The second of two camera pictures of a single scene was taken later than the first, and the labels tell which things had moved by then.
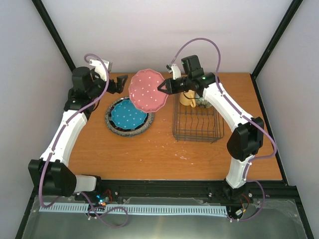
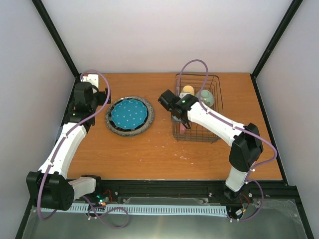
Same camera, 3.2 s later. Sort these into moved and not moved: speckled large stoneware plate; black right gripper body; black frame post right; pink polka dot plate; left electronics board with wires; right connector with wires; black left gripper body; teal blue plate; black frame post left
Moved: black right gripper body; black left gripper body; pink polka dot plate
Not moved: left electronics board with wires; speckled large stoneware plate; teal blue plate; black frame post right; right connector with wires; black frame post left
